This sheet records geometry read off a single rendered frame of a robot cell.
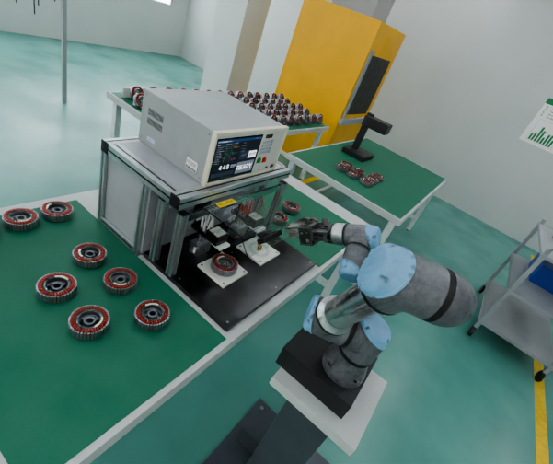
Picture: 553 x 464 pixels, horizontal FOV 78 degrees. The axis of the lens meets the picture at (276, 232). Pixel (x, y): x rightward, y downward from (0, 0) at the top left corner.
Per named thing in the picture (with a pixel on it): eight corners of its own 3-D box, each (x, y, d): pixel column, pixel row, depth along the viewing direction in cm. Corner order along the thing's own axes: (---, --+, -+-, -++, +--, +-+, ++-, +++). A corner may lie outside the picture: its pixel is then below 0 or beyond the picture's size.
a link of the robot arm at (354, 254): (375, 284, 103) (384, 253, 107) (341, 269, 102) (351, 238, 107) (363, 290, 110) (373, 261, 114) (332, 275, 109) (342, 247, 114)
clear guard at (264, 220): (286, 237, 134) (292, 226, 131) (247, 259, 116) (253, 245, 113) (227, 195, 146) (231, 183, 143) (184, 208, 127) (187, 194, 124)
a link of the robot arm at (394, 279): (337, 350, 109) (454, 316, 61) (294, 330, 109) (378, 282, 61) (346, 315, 115) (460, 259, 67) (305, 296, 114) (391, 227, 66)
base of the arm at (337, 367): (365, 365, 120) (381, 348, 115) (357, 398, 108) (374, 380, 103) (328, 340, 123) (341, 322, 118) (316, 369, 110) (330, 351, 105)
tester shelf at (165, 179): (288, 178, 166) (291, 169, 164) (177, 211, 113) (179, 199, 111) (224, 137, 182) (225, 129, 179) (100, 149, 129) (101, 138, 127)
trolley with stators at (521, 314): (535, 325, 345) (620, 248, 292) (538, 388, 267) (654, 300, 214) (478, 289, 366) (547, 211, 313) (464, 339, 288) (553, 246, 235)
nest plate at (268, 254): (279, 254, 164) (280, 252, 164) (259, 266, 153) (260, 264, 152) (256, 237, 170) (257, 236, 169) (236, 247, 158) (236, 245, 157)
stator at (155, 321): (170, 330, 113) (172, 323, 111) (134, 333, 108) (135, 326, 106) (167, 305, 121) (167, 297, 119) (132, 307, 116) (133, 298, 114)
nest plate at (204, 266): (247, 273, 146) (247, 272, 145) (223, 288, 134) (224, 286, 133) (222, 253, 151) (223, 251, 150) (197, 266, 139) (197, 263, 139)
